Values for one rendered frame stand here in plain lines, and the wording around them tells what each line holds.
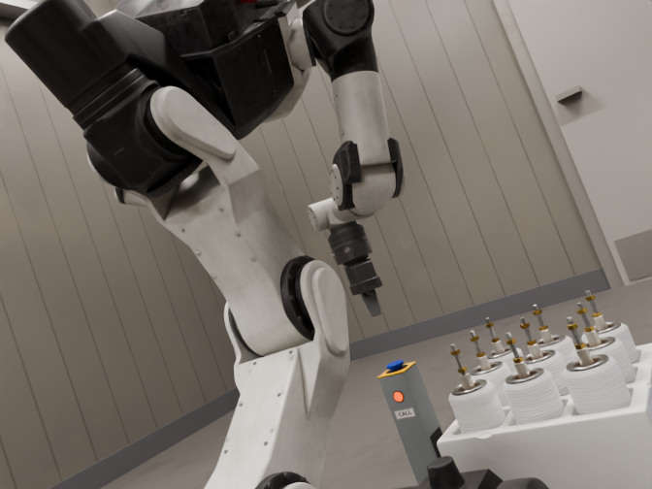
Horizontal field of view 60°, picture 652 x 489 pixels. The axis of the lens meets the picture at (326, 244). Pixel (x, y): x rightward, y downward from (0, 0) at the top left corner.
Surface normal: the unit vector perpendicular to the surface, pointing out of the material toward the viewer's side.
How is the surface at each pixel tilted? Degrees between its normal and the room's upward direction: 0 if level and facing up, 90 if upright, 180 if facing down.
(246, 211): 114
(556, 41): 90
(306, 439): 90
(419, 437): 90
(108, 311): 90
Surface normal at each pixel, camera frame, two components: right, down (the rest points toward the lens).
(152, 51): 0.79, -0.33
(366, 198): 0.27, 0.67
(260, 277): -0.36, 0.43
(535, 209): -0.50, 0.13
